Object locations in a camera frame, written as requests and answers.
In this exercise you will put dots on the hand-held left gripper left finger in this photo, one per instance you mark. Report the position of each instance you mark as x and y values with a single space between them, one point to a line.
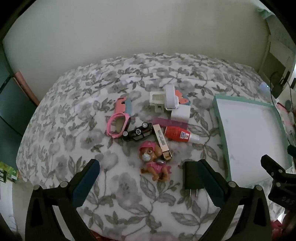
85 179

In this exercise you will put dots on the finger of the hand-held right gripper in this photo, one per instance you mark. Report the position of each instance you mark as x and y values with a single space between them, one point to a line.
274 168
292 151

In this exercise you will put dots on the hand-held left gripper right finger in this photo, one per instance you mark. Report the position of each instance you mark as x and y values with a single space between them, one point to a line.
214 185

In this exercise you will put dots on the black power adapter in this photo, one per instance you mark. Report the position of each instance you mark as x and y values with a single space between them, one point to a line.
192 176

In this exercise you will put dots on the teal tray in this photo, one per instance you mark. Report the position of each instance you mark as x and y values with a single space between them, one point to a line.
249 129

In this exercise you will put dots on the red glue bottle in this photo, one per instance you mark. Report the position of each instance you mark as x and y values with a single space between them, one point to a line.
175 133

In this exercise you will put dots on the gold patterned lighter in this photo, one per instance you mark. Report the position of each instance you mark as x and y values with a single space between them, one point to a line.
161 141

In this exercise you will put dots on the pink dog figurine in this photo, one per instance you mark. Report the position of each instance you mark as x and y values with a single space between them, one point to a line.
150 153

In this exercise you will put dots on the black toy car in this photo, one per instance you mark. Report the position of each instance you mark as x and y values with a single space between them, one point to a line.
138 133

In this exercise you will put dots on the pink goggles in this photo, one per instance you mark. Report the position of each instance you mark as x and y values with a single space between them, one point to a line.
128 119

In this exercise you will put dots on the white charger cube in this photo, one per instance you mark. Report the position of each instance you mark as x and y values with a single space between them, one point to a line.
180 114

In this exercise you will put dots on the coral toy with green blade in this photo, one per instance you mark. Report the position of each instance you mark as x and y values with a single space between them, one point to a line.
121 105

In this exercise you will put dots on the coral and blue toy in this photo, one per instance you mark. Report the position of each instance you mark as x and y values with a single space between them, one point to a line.
183 99

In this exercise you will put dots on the white round container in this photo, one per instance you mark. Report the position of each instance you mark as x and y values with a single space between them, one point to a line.
170 95

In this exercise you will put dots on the white rectangular frame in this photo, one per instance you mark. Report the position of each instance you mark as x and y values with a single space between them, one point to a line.
157 98

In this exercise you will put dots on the white device with light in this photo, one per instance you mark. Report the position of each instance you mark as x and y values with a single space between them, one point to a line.
263 86

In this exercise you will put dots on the green box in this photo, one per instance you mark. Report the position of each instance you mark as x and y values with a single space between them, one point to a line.
7 171

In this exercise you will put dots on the grey floral blanket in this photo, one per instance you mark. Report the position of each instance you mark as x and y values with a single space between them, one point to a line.
92 92

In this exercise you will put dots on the dark green cabinet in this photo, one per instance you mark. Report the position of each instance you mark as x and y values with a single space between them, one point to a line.
11 104

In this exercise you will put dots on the white shelf unit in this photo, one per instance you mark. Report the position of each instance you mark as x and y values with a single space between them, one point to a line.
277 46

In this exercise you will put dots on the pink wooden strip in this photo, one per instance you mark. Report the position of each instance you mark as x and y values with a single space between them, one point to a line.
26 87

